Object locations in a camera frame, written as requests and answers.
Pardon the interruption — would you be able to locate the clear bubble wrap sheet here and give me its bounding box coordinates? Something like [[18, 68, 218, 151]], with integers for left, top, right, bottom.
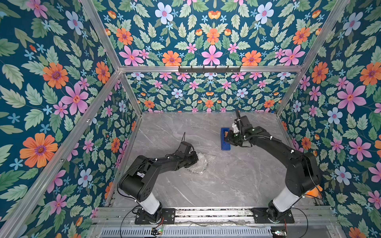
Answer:
[[186, 152, 216, 175]]

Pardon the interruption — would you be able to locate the blue tape dispenser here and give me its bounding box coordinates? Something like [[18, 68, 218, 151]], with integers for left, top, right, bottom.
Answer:
[[220, 128, 231, 151]]

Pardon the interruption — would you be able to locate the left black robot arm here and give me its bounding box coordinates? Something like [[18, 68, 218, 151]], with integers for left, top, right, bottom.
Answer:
[[118, 141, 198, 215]]

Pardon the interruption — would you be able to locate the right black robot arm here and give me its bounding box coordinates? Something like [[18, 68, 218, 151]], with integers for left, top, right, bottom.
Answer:
[[224, 112, 321, 223]]

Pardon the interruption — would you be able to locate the black hook rack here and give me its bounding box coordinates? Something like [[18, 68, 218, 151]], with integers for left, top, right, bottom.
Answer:
[[178, 65, 241, 74]]

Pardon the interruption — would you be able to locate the white ventilation grille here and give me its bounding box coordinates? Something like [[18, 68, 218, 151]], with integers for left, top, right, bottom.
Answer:
[[99, 226, 273, 238]]

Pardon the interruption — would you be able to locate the orange plush toy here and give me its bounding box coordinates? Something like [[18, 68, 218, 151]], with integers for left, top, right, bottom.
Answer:
[[305, 185, 322, 199]]

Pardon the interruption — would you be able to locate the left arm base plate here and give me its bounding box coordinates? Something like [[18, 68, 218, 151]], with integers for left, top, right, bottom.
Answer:
[[135, 208, 176, 225]]

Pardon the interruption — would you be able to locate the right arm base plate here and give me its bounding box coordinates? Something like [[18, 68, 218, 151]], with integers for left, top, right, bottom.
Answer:
[[250, 207, 295, 224]]

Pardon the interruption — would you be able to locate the aluminium mounting rail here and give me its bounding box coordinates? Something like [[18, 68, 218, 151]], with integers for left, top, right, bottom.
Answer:
[[92, 206, 340, 227]]

